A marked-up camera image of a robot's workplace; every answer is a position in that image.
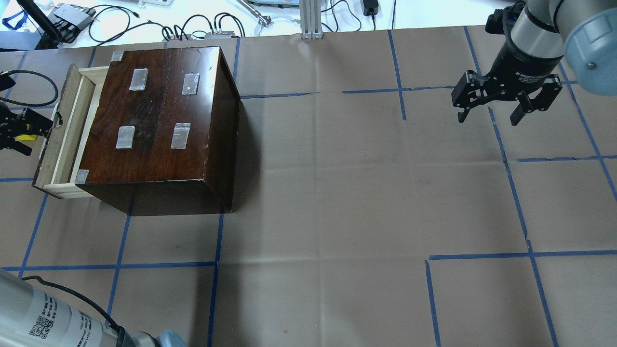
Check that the dark wooden drawer cabinet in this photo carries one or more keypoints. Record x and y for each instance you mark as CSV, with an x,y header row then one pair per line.
x,y
164,137

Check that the aluminium frame post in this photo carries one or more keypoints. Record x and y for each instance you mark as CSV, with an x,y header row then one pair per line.
x,y
310,19

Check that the brown paper table cover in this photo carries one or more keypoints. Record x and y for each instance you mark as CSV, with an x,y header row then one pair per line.
x,y
365,213

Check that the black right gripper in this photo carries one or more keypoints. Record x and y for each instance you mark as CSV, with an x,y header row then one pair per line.
x,y
522,69

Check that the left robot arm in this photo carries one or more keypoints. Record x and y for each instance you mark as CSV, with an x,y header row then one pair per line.
x,y
30,317

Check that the black power adapter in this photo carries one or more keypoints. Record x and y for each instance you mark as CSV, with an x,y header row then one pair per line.
x,y
370,8

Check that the yellow block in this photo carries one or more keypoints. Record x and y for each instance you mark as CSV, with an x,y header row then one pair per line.
x,y
26,137

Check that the light wooden drawer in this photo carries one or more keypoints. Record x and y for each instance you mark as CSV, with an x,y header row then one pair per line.
x,y
63,149

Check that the grey electronics box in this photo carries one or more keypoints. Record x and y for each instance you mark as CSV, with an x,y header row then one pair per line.
x,y
77,16

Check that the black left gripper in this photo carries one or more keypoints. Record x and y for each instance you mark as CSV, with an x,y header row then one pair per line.
x,y
10,126

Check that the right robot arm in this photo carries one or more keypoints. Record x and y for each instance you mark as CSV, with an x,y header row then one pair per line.
x,y
538,35

